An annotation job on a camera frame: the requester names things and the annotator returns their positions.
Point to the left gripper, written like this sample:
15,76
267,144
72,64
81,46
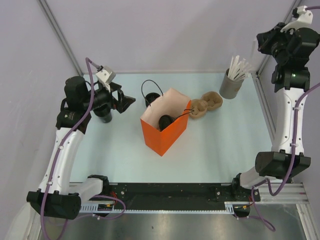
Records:
123,101

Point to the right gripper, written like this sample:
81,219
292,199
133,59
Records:
265,39

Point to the black plastic cup lid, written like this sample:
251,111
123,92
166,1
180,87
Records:
165,121

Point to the dark takeout coffee cup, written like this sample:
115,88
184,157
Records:
165,122

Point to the orange paper bag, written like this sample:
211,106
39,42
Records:
164,120

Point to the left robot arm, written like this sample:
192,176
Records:
54,196

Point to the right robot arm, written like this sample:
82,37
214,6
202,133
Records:
291,45

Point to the white straws bundle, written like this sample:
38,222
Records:
238,69

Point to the grey straw holder cup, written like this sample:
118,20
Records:
229,88

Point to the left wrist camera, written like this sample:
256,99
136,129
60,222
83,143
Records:
105,76

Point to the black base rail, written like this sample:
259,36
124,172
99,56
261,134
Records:
177,196

